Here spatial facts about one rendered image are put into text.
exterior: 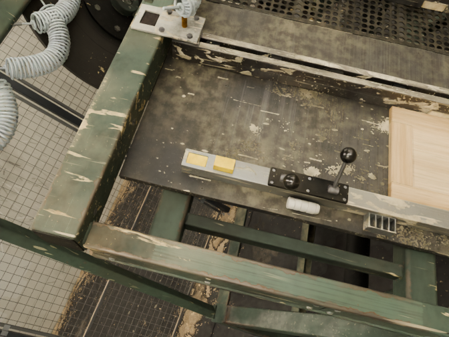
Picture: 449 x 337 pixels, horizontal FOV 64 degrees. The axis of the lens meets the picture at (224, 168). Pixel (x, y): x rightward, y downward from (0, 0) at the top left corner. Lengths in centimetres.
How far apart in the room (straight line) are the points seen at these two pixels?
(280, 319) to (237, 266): 83
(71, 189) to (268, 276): 47
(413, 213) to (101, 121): 80
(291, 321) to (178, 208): 82
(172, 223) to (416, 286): 62
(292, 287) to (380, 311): 19
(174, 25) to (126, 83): 24
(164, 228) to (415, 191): 66
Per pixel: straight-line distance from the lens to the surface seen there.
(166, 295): 158
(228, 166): 89
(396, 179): 106
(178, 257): 82
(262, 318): 168
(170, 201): 95
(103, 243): 85
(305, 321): 155
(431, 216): 103
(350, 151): 86
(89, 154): 88
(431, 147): 117
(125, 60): 103
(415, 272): 105
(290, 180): 79
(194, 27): 110
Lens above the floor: 205
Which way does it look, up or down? 33 degrees down
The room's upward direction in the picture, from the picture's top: 56 degrees counter-clockwise
